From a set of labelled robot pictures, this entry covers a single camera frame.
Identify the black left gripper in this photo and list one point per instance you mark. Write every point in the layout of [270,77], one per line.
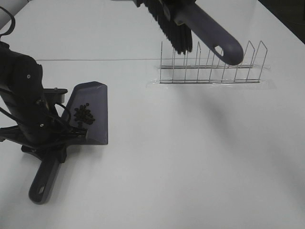
[41,128]

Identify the pile of coffee beans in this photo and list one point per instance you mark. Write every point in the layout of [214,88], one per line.
[83,115]

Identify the grey plastic dustpan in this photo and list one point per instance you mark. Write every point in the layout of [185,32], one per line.
[94,93]

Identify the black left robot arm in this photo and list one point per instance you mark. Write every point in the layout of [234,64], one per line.
[20,74]

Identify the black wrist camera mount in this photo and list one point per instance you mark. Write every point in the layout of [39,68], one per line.
[55,95]

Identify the metal wire dish rack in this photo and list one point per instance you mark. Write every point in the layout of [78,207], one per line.
[204,67]

